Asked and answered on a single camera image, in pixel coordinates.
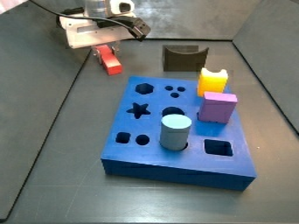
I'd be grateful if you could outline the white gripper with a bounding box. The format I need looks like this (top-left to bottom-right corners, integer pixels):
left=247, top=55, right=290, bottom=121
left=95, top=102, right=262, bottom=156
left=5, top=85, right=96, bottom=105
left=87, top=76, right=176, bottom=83
left=60, top=17, right=133, bottom=65

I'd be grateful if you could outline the red rectangular block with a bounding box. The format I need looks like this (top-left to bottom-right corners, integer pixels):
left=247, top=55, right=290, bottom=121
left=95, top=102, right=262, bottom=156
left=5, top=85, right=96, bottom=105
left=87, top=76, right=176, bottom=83
left=96, top=45, right=123, bottom=75

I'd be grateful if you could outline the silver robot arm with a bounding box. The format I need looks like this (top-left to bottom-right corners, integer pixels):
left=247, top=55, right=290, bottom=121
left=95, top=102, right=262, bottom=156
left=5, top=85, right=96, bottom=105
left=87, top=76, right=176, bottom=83
left=57, top=0, right=135, bottom=55

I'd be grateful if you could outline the black curved fixture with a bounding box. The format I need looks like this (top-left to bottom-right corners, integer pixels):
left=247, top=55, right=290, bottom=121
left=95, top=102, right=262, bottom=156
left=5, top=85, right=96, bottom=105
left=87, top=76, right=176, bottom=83
left=163, top=45, right=209, bottom=72

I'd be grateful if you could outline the blue shape sorter board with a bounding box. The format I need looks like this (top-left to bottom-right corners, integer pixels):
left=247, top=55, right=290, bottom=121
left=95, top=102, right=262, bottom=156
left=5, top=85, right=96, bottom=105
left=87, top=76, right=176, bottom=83
left=100, top=76, right=258, bottom=191

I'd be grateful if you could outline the yellow notched block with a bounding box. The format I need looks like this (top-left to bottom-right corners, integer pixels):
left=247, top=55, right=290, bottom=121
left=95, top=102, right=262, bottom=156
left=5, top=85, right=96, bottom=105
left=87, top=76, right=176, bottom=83
left=197, top=67, right=228, bottom=96

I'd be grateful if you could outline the grey-blue cylinder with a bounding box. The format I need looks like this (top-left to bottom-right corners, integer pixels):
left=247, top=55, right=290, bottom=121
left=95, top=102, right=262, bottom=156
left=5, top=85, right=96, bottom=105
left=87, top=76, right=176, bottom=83
left=160, top=114, right=192, bottom=151

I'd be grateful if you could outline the purple rectangular block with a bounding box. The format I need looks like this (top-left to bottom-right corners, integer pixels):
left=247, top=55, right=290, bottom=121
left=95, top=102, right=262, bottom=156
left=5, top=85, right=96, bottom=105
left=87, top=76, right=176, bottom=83
left=199, top=92, right=239, bottom=123

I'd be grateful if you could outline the black cable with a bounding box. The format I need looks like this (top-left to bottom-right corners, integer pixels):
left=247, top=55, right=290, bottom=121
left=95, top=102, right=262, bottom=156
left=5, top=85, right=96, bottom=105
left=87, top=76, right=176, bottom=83
left=29, top=0, right=137, bottom=33

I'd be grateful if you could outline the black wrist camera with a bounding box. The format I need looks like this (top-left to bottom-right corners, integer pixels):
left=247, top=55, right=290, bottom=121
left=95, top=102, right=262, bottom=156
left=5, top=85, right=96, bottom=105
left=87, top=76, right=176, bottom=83
left=95, top=16, right=151, bottom=41

